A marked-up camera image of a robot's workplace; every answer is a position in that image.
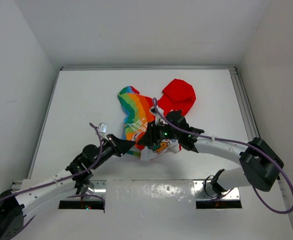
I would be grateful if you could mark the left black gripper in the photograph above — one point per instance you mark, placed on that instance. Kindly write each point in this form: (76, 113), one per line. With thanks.
(120, 146)

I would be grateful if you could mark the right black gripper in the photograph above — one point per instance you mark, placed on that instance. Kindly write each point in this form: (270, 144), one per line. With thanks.
(150, 137)

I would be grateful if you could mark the rainbow children's hooded jacket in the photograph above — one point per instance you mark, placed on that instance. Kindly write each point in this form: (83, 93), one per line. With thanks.
(177, 95)

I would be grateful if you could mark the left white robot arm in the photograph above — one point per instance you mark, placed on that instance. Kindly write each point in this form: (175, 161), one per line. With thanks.
(17, 209)

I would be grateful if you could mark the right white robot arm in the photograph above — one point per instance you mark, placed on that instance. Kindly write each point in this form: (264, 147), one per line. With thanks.
(258, 165)

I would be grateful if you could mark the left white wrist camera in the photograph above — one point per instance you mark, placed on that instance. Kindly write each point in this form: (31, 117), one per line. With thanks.
(102, 128)

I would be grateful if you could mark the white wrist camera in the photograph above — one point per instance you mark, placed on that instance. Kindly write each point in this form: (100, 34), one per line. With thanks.
(102, 128)
(153, 110)

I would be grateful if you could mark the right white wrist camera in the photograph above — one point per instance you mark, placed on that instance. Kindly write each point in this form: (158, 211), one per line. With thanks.
(153, 110)

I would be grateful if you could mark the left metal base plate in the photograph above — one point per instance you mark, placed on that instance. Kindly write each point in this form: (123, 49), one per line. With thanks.
(95, 190)

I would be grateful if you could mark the metal base plate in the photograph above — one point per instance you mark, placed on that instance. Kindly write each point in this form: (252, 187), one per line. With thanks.
(203, 192)
(95, 190)

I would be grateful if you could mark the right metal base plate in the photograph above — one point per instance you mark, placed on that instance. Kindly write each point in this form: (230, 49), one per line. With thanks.
(203, 192)

